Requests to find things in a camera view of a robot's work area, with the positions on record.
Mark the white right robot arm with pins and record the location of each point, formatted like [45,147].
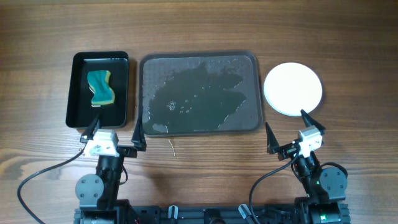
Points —
[325,184]

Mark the green yellow sponge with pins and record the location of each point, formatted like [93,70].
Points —
[98,82]

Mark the white plate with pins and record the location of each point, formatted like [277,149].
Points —
[292,87]

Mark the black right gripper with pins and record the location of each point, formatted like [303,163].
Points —
[273,145]

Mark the grey serving tray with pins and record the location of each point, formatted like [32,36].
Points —
[194,93]

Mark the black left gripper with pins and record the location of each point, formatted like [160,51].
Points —
[137,140]

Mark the black water tray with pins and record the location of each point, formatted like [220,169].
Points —
[80,111]

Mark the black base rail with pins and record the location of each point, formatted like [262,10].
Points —
[205,214]

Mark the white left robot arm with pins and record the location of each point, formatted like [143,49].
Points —
[98,193]

